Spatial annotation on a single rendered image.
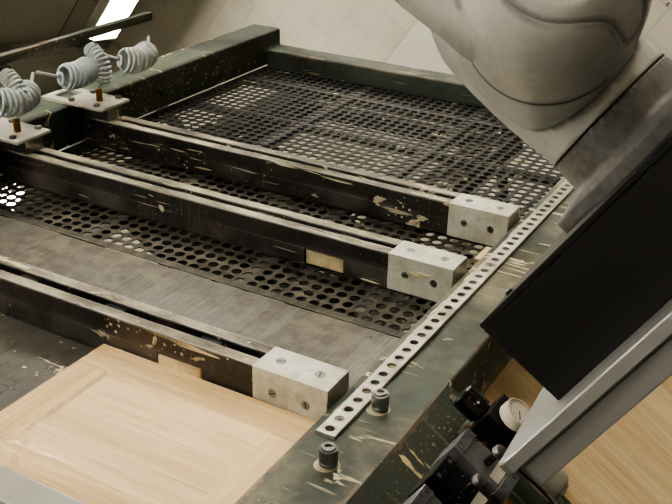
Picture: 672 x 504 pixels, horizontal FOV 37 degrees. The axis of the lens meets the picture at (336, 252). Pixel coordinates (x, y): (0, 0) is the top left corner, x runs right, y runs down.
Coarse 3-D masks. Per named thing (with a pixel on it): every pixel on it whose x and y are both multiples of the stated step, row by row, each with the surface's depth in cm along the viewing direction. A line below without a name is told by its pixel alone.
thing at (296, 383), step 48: (0, 288) 164; (48, 288) 160; (96, 288) 160; (96, 336) 156; (144, 336) 151; (192, 336) 148; (240, 336) 148; (240, 384) 144; (288, 384) 139; (336, 384) 138
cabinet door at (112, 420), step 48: (48, 384) 145; (96, 384) 146; (144, 384) 146; (192, 384) 146; (0, 432) 135; (48, 432) 135; (96, 432) 136; (144, 432) 136; (192, 432) 136; (240, 432) 136; (288, 432) 136; (48, 480) 126; (96, 480) 126; (144, 480) 127; (192, 480) 127; (240, 480) 127
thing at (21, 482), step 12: (0, 468) 125; (0, 480) 123; (12, 480) 123; (24, 480) 123; (0, 492) 121; (12, 492) 121; (24, 492) 121; (36, 492) 121; (48, 492) 121; (60, 492) 121
